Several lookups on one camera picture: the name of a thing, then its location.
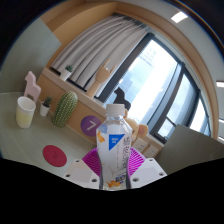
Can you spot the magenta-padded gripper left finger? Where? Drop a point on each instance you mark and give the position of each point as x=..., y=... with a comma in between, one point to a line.
x=80, y=171

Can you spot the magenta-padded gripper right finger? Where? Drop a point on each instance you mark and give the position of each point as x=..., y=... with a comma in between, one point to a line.
x=148, y=171

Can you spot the clear plastic water bottle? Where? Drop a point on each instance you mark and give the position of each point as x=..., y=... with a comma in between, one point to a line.
x=114, y=150

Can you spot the flat round red coaster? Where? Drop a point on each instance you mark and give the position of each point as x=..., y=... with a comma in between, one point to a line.
x=54, y=155

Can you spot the round purple number sign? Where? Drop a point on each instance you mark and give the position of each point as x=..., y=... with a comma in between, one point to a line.
x=89, y=126

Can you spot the beige mouse plush toy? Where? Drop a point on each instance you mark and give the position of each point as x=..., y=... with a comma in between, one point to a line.
x=134, y=126

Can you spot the green desk partition panel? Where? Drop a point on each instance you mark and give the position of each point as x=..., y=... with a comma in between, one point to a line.
x=193, y=146
x=26, y=60

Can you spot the tall green cactus decoration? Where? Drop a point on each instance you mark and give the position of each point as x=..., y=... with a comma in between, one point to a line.
x=65, y=108

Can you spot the small plant in white pot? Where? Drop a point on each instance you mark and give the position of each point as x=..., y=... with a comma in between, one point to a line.
x=44, y=109
x=64, y=75

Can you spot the pale yellow plastic cup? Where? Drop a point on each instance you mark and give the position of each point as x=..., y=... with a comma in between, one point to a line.
x=25, y=115

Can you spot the dark-framed window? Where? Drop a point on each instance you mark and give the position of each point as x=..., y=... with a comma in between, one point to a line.
x=156, y=83

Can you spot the wooden hand figure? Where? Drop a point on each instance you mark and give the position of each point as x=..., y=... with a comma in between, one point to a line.
x=100, y=77

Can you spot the pink horse figurine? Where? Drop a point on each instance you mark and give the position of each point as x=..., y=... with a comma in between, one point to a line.
x=31, y=87

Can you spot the light grey curtain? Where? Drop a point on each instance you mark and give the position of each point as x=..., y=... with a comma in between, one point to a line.
x=96, y=46

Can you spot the ceiling lights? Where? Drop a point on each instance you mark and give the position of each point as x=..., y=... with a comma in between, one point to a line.
x=179, y=16

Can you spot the white wall socket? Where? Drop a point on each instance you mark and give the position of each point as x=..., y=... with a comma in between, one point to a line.
x=151, y=151
x=140, y=145

